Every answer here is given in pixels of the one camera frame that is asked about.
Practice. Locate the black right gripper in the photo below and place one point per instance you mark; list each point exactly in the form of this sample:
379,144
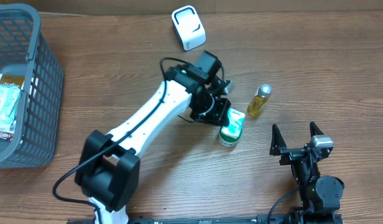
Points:
291,154

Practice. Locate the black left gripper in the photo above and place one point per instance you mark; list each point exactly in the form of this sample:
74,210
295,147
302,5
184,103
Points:
219,114

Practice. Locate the Kleenex pocket tissue pack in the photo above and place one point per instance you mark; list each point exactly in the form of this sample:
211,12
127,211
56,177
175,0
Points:
236,120

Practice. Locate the green lid white jar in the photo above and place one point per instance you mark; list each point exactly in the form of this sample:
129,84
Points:
227,138

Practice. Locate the yellow dish soap bottle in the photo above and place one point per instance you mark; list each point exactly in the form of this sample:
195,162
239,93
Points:
260,98

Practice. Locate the green wet wipes pack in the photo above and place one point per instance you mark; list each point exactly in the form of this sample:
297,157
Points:
9,98

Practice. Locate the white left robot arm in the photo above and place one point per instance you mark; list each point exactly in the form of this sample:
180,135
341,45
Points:
110,163

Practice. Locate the white barcode scanner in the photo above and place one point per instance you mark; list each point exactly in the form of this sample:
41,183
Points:
188,27

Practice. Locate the beans packet with barcode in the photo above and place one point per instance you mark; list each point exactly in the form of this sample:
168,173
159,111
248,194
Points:
10,80

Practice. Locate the grey plastic shopping basket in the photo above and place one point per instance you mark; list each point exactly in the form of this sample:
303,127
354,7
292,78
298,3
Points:
24,52

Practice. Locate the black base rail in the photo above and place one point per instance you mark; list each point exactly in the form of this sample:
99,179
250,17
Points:
260,219

